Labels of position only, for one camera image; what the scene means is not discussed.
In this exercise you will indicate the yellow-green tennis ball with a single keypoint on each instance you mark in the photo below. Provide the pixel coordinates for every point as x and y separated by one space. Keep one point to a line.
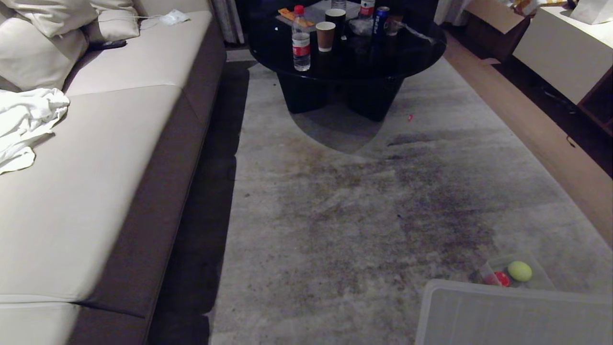
519 271

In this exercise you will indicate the cardboard box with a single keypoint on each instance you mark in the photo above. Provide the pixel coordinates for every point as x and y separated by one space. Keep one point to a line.
493 21

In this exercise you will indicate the grey carpet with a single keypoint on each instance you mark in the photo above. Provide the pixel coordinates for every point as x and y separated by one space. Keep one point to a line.
383 206

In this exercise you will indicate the round black coffee table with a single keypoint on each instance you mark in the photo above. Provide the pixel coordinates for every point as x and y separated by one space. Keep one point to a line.
354 62

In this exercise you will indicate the clear plastic water bottle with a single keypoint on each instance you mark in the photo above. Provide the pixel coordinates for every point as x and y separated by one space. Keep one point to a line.
300 43

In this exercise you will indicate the brown paper cup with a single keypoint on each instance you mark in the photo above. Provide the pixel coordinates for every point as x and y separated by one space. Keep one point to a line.
325 37

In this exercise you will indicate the black paper cup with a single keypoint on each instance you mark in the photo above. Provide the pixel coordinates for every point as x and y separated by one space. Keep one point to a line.
335 20

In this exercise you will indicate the orange snack packet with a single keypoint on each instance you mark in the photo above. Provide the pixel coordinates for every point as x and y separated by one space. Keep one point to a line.
295 17

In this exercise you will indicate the blue drink can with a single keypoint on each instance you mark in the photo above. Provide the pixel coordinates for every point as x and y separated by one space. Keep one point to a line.
380 21

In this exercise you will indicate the red-labelled bottle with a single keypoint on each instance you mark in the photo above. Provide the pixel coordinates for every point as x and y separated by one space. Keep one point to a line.
367 8

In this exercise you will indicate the white face mask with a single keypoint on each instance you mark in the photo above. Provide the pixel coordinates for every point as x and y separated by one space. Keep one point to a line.
173 17

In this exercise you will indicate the beige sofa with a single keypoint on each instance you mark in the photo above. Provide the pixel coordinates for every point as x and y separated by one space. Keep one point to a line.
96 182

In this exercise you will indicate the red die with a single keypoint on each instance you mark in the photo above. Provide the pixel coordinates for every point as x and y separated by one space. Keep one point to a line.
501 279

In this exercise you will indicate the black remote control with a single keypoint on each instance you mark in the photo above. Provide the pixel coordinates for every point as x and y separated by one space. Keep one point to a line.
107 45

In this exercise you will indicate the small beige cushion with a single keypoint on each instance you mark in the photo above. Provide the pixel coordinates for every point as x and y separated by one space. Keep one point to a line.
112 24

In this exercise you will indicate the white plastic lid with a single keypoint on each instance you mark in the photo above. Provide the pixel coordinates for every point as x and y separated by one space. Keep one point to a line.
512 316

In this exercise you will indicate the white low cabinet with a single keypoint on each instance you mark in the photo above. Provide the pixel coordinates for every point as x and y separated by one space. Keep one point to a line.
560 52

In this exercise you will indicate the white crumpled cloth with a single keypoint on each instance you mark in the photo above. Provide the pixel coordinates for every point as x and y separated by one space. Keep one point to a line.
24 122

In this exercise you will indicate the beige sofa cushion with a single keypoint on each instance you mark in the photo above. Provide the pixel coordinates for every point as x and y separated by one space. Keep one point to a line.
36 50

